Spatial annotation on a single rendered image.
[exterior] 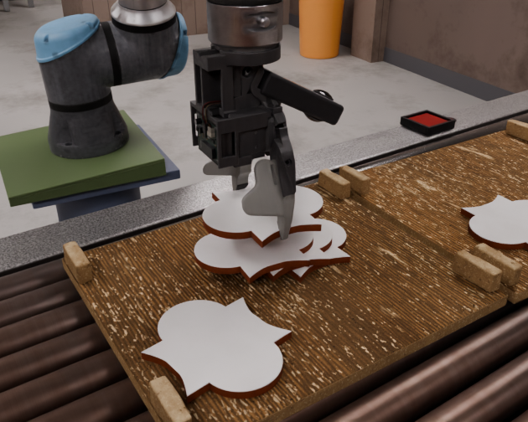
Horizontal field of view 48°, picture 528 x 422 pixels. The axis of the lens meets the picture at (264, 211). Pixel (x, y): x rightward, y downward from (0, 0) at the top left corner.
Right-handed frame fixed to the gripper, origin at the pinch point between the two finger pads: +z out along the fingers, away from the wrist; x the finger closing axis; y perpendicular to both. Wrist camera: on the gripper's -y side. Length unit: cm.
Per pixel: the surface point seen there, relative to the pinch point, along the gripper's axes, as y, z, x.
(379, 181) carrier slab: -26.3, 6.9, -10.4
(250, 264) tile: 4.1, 3.8, 4.2
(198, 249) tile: 8.1, 3.8, -1.4
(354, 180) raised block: -20.7, 5.1, -9.6
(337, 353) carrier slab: 1.7, 6.7, 18.5
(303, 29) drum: -247, 79, -382
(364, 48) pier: -288, 92, -349
